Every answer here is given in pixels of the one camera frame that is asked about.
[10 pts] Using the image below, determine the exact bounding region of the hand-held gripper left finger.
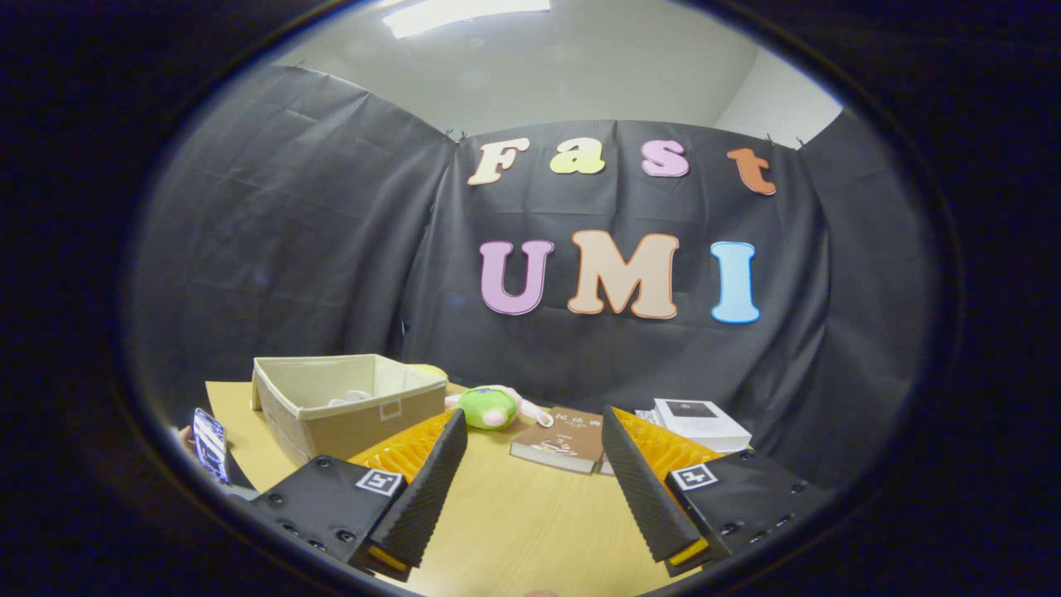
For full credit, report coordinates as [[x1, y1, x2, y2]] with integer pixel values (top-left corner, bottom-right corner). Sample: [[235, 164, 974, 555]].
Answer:
[[249, 407, 468, 582]]

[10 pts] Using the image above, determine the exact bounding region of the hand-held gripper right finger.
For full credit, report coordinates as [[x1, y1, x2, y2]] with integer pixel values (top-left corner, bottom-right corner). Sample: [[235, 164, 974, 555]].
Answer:
[[602, 405, 831, 578]]

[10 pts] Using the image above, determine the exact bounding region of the beige fabric storage box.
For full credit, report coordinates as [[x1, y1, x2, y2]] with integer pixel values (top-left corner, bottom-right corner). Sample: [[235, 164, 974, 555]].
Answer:
[[251, 354, 449, 465]]

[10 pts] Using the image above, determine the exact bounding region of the brown book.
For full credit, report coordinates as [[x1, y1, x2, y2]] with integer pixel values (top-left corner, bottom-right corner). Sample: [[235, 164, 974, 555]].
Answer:
[[510, 406, 607, 475]]

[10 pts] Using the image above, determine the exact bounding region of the green and pink plush toy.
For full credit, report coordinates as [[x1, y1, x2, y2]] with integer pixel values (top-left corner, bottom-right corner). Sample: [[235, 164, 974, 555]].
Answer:
[[445, 385, 555, 431]]

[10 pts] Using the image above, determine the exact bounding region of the blue smartphone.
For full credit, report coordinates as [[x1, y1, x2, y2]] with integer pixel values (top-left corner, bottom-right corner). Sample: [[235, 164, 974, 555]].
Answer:
[[192, 407, 230, 484]]

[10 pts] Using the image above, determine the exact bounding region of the black backdrop cloth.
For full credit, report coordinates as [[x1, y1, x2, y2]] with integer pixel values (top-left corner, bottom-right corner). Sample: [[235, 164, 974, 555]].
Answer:
[[124, 65, 942, 492]]

